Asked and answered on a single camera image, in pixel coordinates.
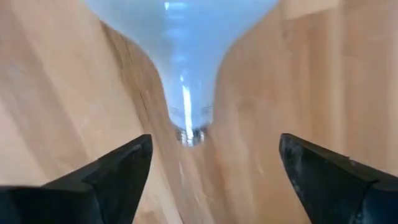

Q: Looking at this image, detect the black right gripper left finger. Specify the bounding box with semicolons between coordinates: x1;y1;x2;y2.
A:
0;133;154;224

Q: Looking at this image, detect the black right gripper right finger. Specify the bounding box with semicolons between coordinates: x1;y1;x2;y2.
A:
279;133;398;224

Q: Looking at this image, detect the white round lid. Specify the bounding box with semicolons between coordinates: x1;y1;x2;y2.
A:
83;0;279;147

